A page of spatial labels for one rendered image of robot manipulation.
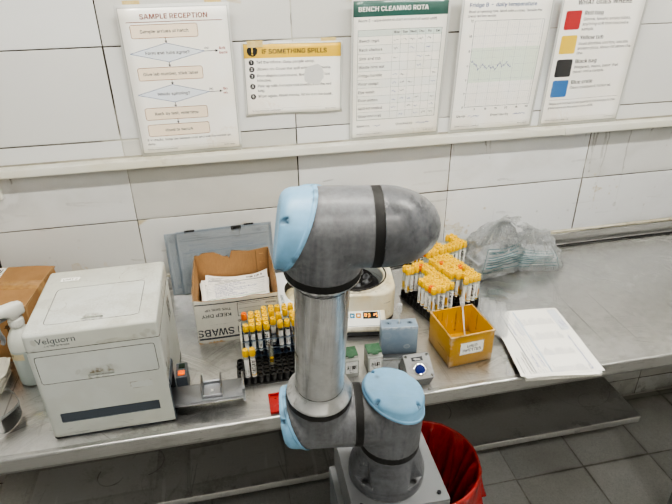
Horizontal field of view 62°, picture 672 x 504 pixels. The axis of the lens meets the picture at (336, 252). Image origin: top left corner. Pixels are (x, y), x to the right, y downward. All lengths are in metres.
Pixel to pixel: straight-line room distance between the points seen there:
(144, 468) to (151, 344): 0.97
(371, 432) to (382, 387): 0.08
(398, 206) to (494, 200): 1.37
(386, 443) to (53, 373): 0.75
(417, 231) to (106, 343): 0.81
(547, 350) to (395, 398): 0.74
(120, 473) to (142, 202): 0.97
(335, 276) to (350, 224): 0.08
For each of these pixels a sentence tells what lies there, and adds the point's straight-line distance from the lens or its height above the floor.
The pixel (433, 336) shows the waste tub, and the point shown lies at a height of 0.91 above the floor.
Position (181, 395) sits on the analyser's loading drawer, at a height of 0.92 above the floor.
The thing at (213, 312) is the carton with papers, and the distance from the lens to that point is 1.63.
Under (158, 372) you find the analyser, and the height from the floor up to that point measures 1.03.
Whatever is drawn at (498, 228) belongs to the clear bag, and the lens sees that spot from 1.99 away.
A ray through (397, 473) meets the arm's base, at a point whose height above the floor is 1.01.
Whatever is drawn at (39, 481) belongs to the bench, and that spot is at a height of 0.27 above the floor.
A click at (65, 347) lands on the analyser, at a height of 1.13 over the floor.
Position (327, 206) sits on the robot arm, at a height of 1.58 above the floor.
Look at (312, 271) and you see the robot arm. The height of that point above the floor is 1.50.
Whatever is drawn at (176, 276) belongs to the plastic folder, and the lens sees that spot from 1.92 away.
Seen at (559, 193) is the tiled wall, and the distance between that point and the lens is 2.22.
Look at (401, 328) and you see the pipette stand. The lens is 1.54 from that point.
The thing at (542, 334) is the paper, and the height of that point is 0.89.
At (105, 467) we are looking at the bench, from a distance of 2.28.
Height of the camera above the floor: 1.88
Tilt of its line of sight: 28 degrees down
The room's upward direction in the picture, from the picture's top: 1 degrees counter-clockwise
